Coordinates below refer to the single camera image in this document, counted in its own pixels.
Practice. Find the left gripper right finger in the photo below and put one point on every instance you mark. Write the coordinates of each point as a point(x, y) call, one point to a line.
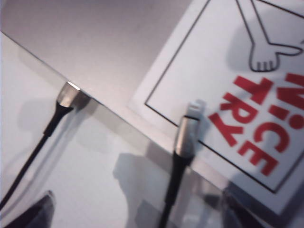
point(242, 216)

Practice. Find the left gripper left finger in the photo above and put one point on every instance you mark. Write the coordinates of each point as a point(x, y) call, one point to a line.
point(23, 218)

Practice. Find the white Nice Try sticker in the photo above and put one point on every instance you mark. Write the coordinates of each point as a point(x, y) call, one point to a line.
point(213, 71)

